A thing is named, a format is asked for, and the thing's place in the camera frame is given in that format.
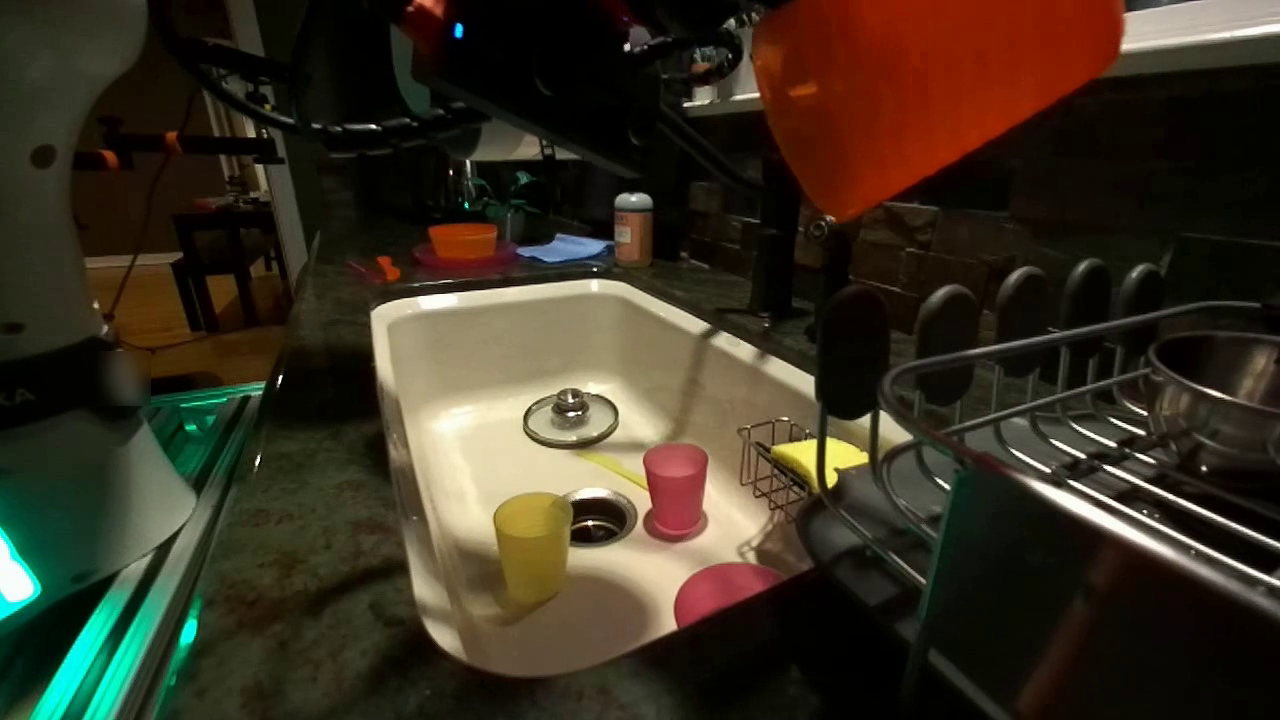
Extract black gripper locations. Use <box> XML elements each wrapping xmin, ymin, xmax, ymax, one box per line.
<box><xmin>602</xmin><ymin>0</ymin><xmax>772</xmax><ymax>152</ymax></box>

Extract orange plastic cup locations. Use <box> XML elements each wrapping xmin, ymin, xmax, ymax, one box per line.
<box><xmin>749</xmin><ymin>0</ymin><xmax>1129</xmax><ymax>228</ymax></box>

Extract white kitchen sink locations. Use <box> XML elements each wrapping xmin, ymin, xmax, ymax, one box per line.
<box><xmin>367</xmin><ymin>274</ymin><xmax>855</xmax><ymax>679</ymax></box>

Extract pink plastic cup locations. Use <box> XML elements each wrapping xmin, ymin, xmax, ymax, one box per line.
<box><xmin>638</xmin><ymin>438</ymin><xmax>712</xmax><ymax>542</ymax></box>

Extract metal sink drain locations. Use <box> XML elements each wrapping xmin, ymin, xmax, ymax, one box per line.
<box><xmin>566</xmin><ymin>483</ymin><xmax>638</xmax><ymax>547</ymax></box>

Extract yellow plastic cup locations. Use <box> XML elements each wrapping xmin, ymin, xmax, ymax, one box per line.
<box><xmin>486</xmin><ymin>488</ymin><xmax>575</xmax><ymax>610</ymax></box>

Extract blue cleaning cloth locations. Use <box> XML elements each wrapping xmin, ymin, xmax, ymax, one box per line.
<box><xmin>513</xmin><ymin>232</ymin><xmax>617</xmax><ymax>268</ymax></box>

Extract black kitchen faucet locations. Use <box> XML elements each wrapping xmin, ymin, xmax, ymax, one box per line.
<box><xmin>653</xmin><ymin>94</ymin><xmax>814</xmax><ymax>325</ymax></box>

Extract orange plastic bowl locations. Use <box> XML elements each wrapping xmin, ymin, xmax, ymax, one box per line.
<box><xmin>422</xmin><ymin>220</ymin><xmax>503</xmax><ymax>262</ymax></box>

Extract glass pot lid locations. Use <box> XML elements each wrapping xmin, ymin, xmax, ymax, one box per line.
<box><xmin>521</xmin><ymin>385</ymin><xmax>624</xmax><ymax>452</ymax></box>

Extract yellow plastic utensil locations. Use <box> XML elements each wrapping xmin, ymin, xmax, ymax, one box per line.
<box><xmin>575</xmin><ymin>446</ymin><xmax>653</xmax><ymax>496</ymax></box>

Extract yellow sponge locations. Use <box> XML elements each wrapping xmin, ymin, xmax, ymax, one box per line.
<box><xmin>763</xmin><ymin>430</ymin><xmax>871</xmax><ymax>493</ymax></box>

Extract black tripod orange clamps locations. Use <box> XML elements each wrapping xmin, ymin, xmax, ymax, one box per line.
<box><xmin>70</xmin><ymin>113</ymin><xmax>317</xmax><ymax>175</ymax></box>

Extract dark wooden stool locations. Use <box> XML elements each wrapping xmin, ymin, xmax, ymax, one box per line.
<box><xmin>167</xmin><ymin>194</ymin><xmax>292</xmax><ymax>337</ymax></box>

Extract stainless steel bowl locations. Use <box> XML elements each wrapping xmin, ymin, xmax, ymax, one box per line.
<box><xmin>1144</xmin><ymin>328</ymin><xmax>1280</xmax><ymax>473</ymax></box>

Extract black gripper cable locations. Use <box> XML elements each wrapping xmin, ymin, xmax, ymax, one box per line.
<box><xmin>162</xmin><ymin>26</ymin><xmax>486</xmax><ymax>145</ymax></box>

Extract wire sponge caddy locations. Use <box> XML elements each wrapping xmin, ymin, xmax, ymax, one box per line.
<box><xmin>736</xmin><ymin>411</ymin><xmax>830</xmax><ymax>516</ymax></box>

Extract white window frame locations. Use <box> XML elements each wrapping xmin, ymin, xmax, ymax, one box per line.
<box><xmin>683</xmin><ymin>0</ymin><xmax>1280</xmax><ymax>119</ymax></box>

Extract metal wire dish rack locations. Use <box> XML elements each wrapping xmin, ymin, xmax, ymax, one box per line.
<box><xmin>797</xmin><ymin>256</ymin><xmax>1280</xmax><ymax>720</ymax></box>

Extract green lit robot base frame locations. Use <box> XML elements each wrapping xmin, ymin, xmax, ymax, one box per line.
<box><xmin>0</xmin><ymin>381</ymin><xmax>273</xmax><ymax>720</ymax></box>

